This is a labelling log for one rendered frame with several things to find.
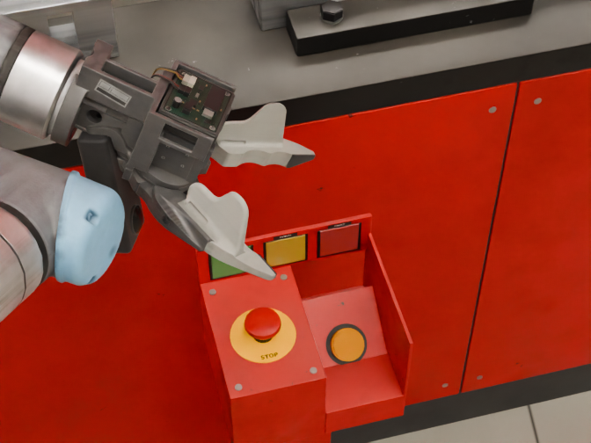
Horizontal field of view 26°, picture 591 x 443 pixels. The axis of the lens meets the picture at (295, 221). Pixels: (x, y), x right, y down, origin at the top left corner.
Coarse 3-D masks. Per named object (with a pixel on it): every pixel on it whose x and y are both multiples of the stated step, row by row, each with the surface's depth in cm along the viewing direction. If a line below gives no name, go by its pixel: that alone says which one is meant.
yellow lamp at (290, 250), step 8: (280, 240) 141; (288, 240) 141; (296, 240) 142; (304, 240) 142; (272, 248) 142; (280, 248) 142; (288, 248) 143; (296, 248) 143; (304, 248) 143; (272, 256) 143; (280, 256) 143; (288, 256) 144; (296, 256) 144; (304, 256) 144; (272, 264) 144; (280, 264) 144
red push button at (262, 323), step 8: (256, 312) 138; (264, 312) 138; (272, 312) 138; (248, 320) 137; (256, 320) 137; (264, 320) 137; (272, 320) 137; (280, 320) 138; (248, 328) 137; (256, 328) 137; (264, 328) 137; (272, 328) 137; (280, 328) 137; (256, 336) 136; (264, 336) 136; (272, 336) 137
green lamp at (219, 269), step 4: (212, 260) 141; (216, 260) 141; (212, 264) 141; (216, 264) 141; (220, 264) 142; (224, 264) 142; (212, 268) 142; (216, 268) 142; (220, 268) 142; (224, 268) 142; (228, 268) 142; (232, 268) 143; (236, 268) 143; (212, 272) 142; (216, 272) 143; (220, 272) 143; (224, 272) 143; (228, 272) 143; (232, 272) 143; (236, 272) 144; (240, 272) 144; (216, 276) 143; (220, 276) 143; (224, 276) 143
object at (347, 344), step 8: (344, 328) 145; (336, 336) 145; (344, 336) 145; (352, 336) 145; (360, 336) 146; (336, 344) 145; (344, 344) 145; (352, 344) 145; (360, 344) 145; (336, 352) 145; (344, 352) 145; (352, 352) 145; (360, 352) 145; (344, 360) 145; (352, 360) 145
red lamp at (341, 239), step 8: (320, 232) 142; (328, 232) 142; (336, 232) 143; (344, 232) 143; (352, 232) 143; (320, 240) 143; (328, 240) 143; (336, 240) 144; (344, 240) 144; (352, 240) 144; (320, 248) 144; (328, 248) 144; (336, 248) 145; (344, 248) 145; (352, 248) 146; (320, 256) 145
